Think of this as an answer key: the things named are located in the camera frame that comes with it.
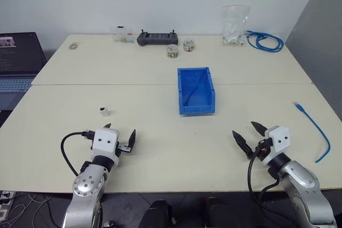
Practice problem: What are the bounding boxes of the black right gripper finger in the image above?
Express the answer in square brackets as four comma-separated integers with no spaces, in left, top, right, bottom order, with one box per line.
[250,121,268,137]
[231,130,253,160]

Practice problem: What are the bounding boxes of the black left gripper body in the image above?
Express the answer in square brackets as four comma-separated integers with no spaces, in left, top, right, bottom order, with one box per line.
[115,142,133,157]

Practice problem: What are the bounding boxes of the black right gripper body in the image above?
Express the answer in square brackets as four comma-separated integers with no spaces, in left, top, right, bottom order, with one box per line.
[251,137,273,161]

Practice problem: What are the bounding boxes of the small white adapter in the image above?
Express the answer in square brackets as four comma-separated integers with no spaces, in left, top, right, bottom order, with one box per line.
[99,105,112,117]

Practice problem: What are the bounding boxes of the blue plastic storage bin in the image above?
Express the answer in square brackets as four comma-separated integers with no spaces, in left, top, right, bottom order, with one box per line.
[176,66,217,117]

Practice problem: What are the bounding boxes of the dark rounded shape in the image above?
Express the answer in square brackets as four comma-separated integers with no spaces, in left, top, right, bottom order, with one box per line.
[138,199,173,228]

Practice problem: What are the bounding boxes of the clear plastic parts box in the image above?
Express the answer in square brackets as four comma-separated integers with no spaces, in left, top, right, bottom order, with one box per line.
[111,25,135,44]

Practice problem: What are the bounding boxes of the round clear jar of beads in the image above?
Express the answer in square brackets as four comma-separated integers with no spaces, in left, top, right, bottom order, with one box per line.
[183,38,197,53]
[166,44,181,59]

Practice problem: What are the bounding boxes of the dark grey remote controller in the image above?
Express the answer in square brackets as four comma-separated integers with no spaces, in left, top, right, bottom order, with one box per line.
[136,28,180,46]

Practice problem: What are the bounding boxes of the clear plastic zip bag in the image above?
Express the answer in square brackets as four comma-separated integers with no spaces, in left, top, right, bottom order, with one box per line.
[221,4,252,47]

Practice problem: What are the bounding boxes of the grey laptop computer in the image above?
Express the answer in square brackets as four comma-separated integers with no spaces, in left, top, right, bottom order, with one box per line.
[0,32,48,112]

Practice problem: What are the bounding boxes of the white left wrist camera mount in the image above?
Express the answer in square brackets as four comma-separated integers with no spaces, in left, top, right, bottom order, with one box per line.
[90,128,121,164]

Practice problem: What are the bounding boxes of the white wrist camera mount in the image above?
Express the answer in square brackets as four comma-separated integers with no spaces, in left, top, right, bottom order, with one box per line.
[90,128,121,164]
[262,125,291,166]

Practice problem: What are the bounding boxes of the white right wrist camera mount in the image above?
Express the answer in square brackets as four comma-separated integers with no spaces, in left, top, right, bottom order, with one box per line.
[262,125,291,166]

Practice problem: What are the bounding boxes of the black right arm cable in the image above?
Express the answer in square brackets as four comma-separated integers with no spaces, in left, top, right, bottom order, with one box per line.
[246,146,296,228]

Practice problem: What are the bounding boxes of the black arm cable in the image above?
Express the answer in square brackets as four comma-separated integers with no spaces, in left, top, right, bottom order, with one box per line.
[60,130,95,177]
[246,146,296,228]

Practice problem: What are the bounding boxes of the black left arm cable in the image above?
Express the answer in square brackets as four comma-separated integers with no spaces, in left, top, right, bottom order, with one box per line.
[60,130,95,177]

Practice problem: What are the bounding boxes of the blue cable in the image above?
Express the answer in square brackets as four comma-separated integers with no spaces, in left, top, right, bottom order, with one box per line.
[294,101,332,163]
[245,29,285,53]

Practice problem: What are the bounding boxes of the thin grey wires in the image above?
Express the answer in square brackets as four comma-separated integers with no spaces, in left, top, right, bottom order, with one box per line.
[4,192,52,228]

